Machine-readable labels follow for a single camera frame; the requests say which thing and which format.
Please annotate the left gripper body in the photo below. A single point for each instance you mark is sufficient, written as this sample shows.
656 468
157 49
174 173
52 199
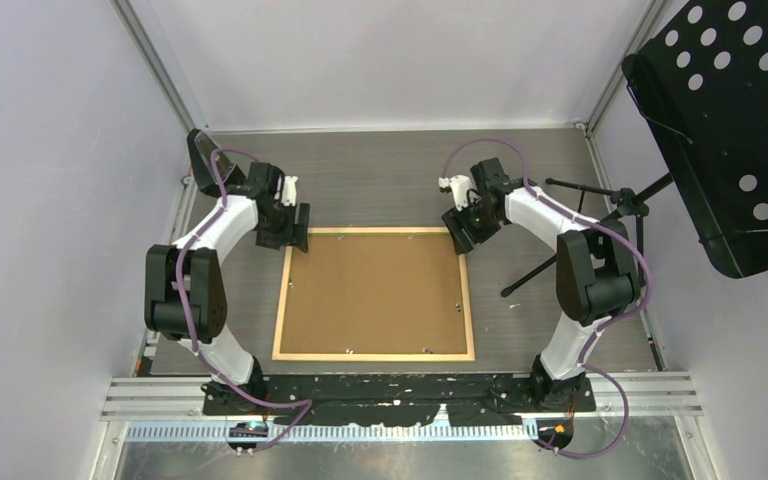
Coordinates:
283 218

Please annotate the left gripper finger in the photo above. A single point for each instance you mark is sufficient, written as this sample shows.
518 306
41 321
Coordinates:
272 240
301 226

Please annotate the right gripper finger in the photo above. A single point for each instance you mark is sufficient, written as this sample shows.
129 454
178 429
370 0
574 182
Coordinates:
482 229
461 241

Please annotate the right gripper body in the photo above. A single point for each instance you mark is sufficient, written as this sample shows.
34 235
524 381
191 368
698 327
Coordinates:
475 211

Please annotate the brown backing board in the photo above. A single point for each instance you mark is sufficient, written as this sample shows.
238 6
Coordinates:
371 291

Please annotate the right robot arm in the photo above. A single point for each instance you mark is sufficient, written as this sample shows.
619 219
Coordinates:
596 276

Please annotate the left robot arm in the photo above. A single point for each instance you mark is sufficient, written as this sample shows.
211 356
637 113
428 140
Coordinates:
185 296

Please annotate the black wedge object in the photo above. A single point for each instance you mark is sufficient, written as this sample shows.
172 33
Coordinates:
200 148

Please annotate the black music stand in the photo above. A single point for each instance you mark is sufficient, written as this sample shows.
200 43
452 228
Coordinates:
701 85

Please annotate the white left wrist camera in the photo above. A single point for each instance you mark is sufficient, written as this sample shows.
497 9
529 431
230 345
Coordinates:
289 191

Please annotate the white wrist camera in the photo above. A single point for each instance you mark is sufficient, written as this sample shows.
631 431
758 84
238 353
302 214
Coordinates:
459 187
289 191

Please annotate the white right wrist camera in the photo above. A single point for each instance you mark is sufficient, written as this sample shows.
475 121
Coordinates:
459 187

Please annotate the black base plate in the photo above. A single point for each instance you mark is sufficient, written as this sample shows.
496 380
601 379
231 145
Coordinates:
395 400

